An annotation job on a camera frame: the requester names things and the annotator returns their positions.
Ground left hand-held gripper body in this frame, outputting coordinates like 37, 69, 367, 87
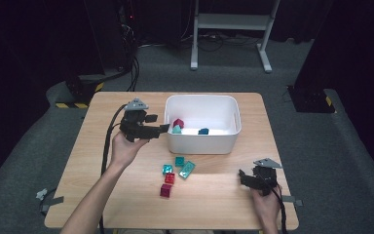
119, 97, 150, 143

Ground cables under white stand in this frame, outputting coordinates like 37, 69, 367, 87
180, 30, 261, 53

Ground black floor cable bundle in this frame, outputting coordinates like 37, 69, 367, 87
122, 19, 141, 93

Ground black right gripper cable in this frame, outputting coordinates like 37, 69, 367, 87
261, 174, 289, 234

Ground dark grey tape strip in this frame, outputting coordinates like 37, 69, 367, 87
40, 195, 65, 215
281, 195, 304, 208

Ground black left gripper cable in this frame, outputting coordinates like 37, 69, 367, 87
98, 103, 129, 234

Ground long teal toy brick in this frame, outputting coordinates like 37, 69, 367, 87
178, 160, 197, 180

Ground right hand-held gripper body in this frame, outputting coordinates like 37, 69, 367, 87
252, 157, 283, 197

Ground magenta cube toy brick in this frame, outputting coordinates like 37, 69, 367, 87
159, 183, 173, 199

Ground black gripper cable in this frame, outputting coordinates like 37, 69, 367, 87
261, 174, 289, 234
98, 103, 129, 234

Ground white plastic bin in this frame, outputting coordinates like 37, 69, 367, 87
163, 94, 243, 156

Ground person's right hand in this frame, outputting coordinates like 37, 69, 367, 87
250, 185, 284, 220

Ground white metal stand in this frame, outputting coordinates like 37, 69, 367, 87
189, 0, 281, 74

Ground person's left hand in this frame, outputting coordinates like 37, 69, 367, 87
109, 131, 151, 171

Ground black stand base striped edge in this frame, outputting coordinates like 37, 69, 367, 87
55, 74, 105, 110

